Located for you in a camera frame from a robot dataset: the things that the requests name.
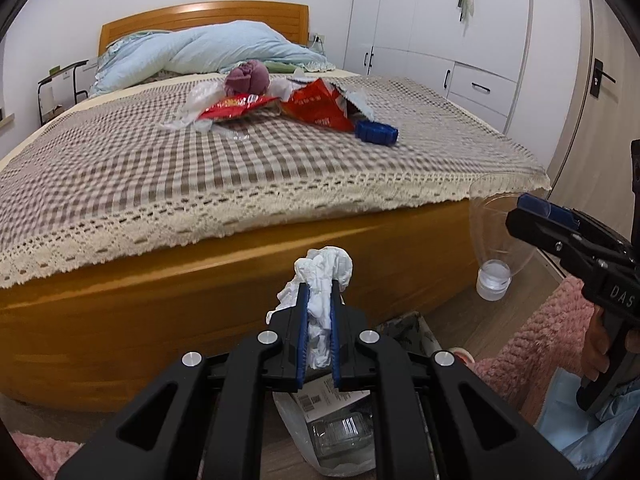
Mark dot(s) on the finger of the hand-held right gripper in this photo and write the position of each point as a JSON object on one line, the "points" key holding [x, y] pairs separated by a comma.
{"points": [[547, 210], [565, 252]]}

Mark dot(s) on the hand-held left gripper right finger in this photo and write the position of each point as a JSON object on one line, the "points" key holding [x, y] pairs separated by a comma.
{"points": [[336, 330]]}

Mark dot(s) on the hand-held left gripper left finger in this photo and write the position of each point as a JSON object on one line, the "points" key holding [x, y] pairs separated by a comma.
{"points": [[301, 330]]}

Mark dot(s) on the white tissue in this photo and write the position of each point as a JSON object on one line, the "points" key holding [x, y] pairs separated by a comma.
{"points": [[325, 270]]}

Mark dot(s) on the clear bottle with white cap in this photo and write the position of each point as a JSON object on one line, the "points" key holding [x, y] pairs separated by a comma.
{"points": [[492, 240]]}

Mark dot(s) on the trash bin with white liner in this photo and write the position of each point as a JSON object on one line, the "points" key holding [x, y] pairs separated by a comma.
{"points": [[295, 430]]}

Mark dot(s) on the clear plastic food box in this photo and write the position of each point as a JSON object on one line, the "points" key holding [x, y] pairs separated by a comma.
{"points": [[340, 435]]}

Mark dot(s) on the dark blue carton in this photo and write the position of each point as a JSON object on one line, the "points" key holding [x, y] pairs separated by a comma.
{"points": [[376, 132]]}

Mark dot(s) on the pale green mailer bag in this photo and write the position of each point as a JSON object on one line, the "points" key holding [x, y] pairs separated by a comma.
{"points": [[357, 100]]}

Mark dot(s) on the red orange snack bag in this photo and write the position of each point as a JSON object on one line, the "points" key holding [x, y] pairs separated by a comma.
{"points": [[317, 105]]}

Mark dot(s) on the red cookie packet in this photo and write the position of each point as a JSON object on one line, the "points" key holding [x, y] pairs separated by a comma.
{"points": [[235, 105]]}

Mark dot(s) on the translucent disposable plastic glove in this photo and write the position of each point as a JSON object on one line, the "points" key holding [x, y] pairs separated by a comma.
{"points": [[282, 87]]}

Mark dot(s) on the white plastic bag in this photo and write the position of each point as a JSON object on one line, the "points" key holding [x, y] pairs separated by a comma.
{"points": [[200, 100]]}

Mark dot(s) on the person's right hand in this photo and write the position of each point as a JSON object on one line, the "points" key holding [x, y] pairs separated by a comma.
{"points": [[595, 350]]}

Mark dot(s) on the person's pink fluffy right leg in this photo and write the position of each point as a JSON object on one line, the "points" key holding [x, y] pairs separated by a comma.
{"points": [[535, 345]]}

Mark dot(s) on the white red slipper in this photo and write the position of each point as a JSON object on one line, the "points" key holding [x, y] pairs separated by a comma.
{"points": [[462, 356]]}

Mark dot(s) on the wooden bed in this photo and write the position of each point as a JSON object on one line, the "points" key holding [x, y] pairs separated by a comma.
{"points": [[150, 310]]}

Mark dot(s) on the white wardrobe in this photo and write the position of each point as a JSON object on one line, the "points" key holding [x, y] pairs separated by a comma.
{"points": [[425, 20]]}

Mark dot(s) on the purple towel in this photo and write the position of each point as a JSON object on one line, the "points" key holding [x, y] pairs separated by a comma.
{"points": [[247, 76]]}

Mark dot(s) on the light blue quilt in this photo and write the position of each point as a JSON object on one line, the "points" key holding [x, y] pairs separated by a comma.
{"points": [[200, 47]]}

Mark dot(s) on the pale yellow bed sheet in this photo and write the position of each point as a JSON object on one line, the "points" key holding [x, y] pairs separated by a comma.
{"points": [[45, 120]]}

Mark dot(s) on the black side table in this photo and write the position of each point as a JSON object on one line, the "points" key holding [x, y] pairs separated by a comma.
{"points": [[75, 67]]}

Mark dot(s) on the wall socket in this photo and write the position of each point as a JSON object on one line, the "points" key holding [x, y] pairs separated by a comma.
{"points": [[317, 37]]}

